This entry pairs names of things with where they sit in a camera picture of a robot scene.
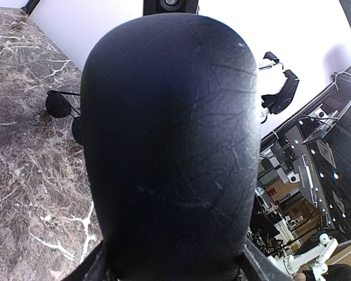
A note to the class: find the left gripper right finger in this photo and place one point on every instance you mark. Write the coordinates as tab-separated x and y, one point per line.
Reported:
256	266

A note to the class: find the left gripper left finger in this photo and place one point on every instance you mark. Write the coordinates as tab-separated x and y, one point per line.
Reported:
94	267

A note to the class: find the black glasses case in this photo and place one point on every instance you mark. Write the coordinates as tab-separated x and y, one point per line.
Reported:
171	132

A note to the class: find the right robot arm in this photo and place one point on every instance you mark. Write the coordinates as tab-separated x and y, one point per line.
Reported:
276	85

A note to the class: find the black sunglasses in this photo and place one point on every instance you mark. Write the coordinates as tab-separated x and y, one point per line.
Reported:
59	107

